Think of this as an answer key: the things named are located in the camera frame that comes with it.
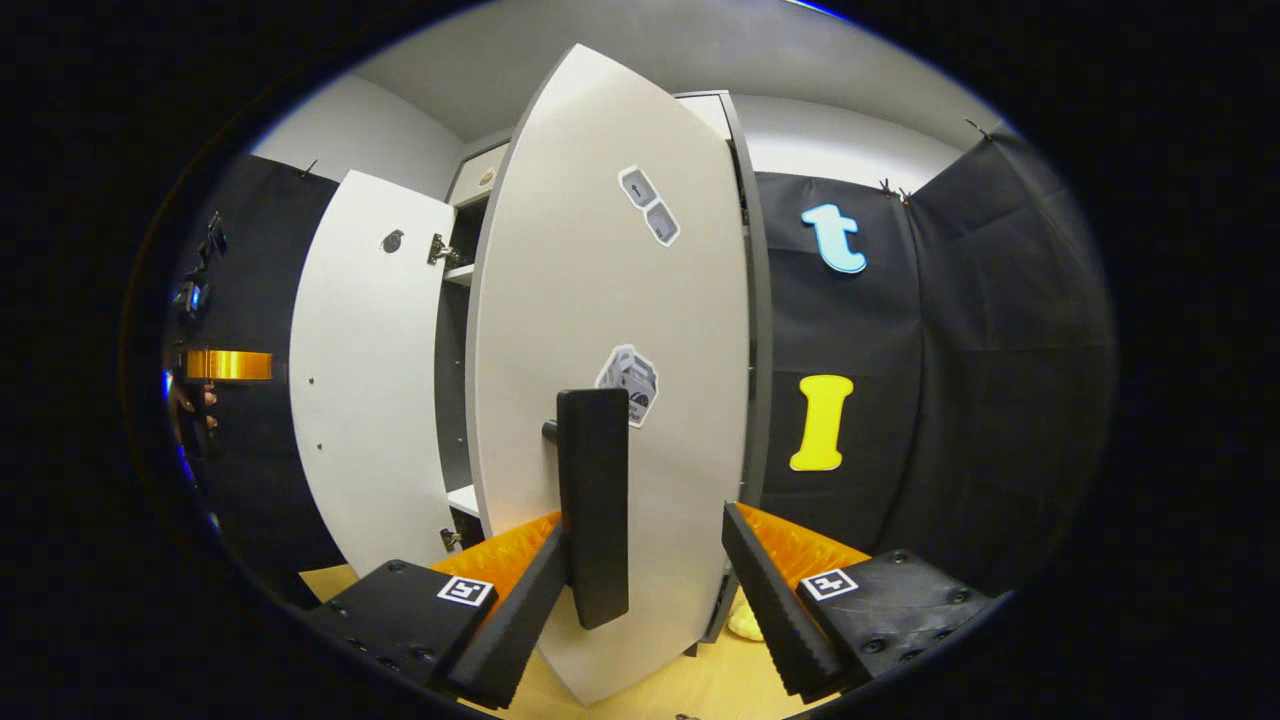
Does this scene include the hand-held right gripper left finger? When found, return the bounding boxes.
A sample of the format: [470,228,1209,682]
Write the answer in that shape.
[308,513,571,711]

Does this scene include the white shoe cabinet door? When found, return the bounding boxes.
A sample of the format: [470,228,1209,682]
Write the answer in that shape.
[289,170,459,578]
[468,43,753,707]

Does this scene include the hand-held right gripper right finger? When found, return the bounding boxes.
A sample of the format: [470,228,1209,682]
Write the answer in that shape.
[722,502,1003,703]

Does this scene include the white shoe cabinet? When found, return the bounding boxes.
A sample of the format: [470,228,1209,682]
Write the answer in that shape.
[432,88,773,651]

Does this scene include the beige cabinet drawer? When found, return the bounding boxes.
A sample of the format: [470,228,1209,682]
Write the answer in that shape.
[447,92,739,208]

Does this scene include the black door handle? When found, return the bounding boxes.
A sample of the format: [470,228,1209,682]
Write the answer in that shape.
[542,388,631,631]

